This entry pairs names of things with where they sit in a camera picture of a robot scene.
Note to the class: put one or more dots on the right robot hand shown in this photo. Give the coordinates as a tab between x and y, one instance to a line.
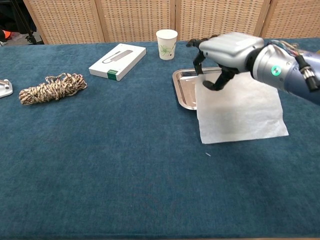
232	48

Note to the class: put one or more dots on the white cloth sheet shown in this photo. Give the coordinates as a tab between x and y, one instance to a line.
240	117

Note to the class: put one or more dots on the stainless steel tray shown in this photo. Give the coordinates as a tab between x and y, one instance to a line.
185	87

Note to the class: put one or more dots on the white paper cup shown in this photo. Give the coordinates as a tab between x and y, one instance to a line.
166	43

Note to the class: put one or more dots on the wooden rattan folding screen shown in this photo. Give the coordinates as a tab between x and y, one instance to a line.
137	20

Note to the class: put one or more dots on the white box with hub print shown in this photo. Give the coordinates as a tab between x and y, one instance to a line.
117	61

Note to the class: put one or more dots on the blue felt table cover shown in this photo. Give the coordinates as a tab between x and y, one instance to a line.
125	162

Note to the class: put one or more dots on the black tripod stand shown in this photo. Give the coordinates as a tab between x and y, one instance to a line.
32	38

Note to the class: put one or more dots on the orange and black object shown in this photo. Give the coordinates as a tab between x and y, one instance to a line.
5	36

